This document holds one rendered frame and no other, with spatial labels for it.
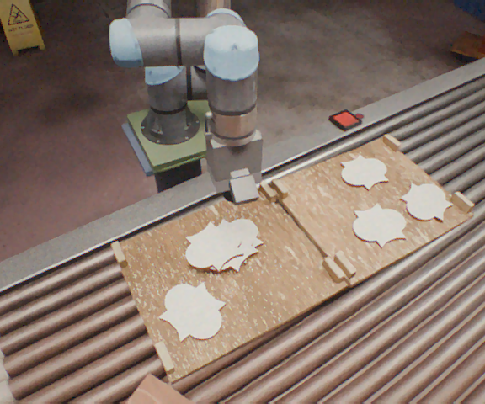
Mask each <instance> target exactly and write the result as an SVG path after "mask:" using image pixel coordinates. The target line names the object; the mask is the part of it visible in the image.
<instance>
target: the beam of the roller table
mask: <svg viewBox="0 0 485 404"><path fill-rule="evenodd" d="M483 77H485V58H483V59H482V58H481V59H479V60H477V61H474V62H473V63H470V64H468V65H467V64H466V65H465V66H461V67H459V68H457V69H455V70H454V71H452V72H447V73H444V74H442V75H440V76H438V77H435V78H433V79H431V80H428V81H427V82H421V83H420V84H418V85H416V86H413V87H411V88H408V89H406V90H404V91H401V92H400V93H396V94H394V95H392V96H390V97H388V98H383V99H380V100H378V101H376V102H374V103H372V104H368V105H366V106H364V107H362V108H360V109H357V110H355V111H352V113H353V114H357V113H361V114H362V115H364V119H362V124H361V125H359V126H357V127H355V128H353V129H351V130H348V131H345V132H343V131H342V130H340V129H339V128H338V127H337V126H335V125H334V124H333V123H332V122H331V121H328V122H326V123H323V124H321V125H317V126H315V127H312V129H310V130H307V131H305V132H303V133H300V134H299V135H296V136H292V137H290V138H288V139H286V140H283V141H280V142H277V143H275V144H274V145H271V146H267V147H265V148H263V149H262V164H261V171H262V172H261V177H263V176H265V175H267V174H269V173H272V172H274V171H276V170H278V169H281V168H283V167H286V166H288V165H290V164H291V163H293V162H296V161H298V160H301V159H302V158H304V157H307V156H310V155H311V154H314V153H316V152H319V151H321V150H323V149H325V148H327V147H330V146H332V145H334V144H337V143H339V142H340V141H342V140H344V139H346V138H349V137H351V136H353V135H355V134H358V133H360V132H361V131H363V130H367V129H369V128H371V127H373V126H375V125H379V124H380V123H382V122H384V121H387V120H389V119H391V118H393V117H396V116H398V115H400V114H402V113H405V112H407V111H409V110H410V109H413V108H417V107H418V106H421V105H423V104H426V103H428V102H430V101H432V100H434V99H436V98H438V97H440V96H442V95H444V94H446V93H449V92H453V91H454V90H457V89H458V88H461V87H463V86H466V85H467V84H468V83H470V82H475V81H476V80H478V79H480V78H483ZM223 193H224V192H220V193H216V191H215V188H214V186H213V183H212V181H211V176H210V174H209V172H208V173H204V174H201V175H200V176H198V177H195V178H192V179H191V180H189V181H187V182H184V183H182V184H179V185H177V186H175V187H172V188H170V189H166V190H164V191H162V192H160V193H158V194H156V195H153V196H152V197H149V198H147V199H144V200H142V201H139V202H137V203H135V204H132V205H129V206H126V207H125V208H123V209H120V210H117V212H115V213H113V214H110V215H107V216H105V217H103V218H101V219H98V220H96V221H92V222H90V223H88V224H86V225H84V226H80V227H78V228H76V229H74V230H72V231H69V232H67V233H65V234H63V235H60V236H58V237H55V238H53V239H51V240H49V241H47V242H43V243H41V244H39V245H37V246H35V247H32V248H31V249H28V250H26V251H24V252H21V253H18V254H17V255H15V256H12V257H11V258H7V259H5V260H4V261H2V262H0V296H2V295H5V294H6V293H8V292H9V293H10V292H12V291H14V290H16V289H18V288H20V287H22V286H24V285H27V284H29V283H30V282H32V281H35V280H37V279H39V278H41V277H44V276H46V275H47V274H50V273H52V272H54V271H57V270H60V269H62V268H65V267H66V266H69V265H71V264H73V263H75V262H78V261H80V260H82V259H84V258H87V257H89V256H91V255H93V254H94V253H97V252H98V251H100V250H102V249H104V248H107V247H109V246H111V243H113V242H120V241H122V240H125V239H126V238H128V237H132V236H134V235H136V234H138V233H140V232H142V231H145V230H147V229H149V228H151V227H153V226H156V225H157V224H159V223H161V222H164V221H166V220H168V219H170V218H173V217H175V216H177V215H180V214H183V213H184V212H186V211H188V210H189V209H193V208H194V207H196V206H198V205H202V204H204V203H205V202H208V201H210V200H213V199H215V198H217V197H219V196H222V195H223Z"/></svg>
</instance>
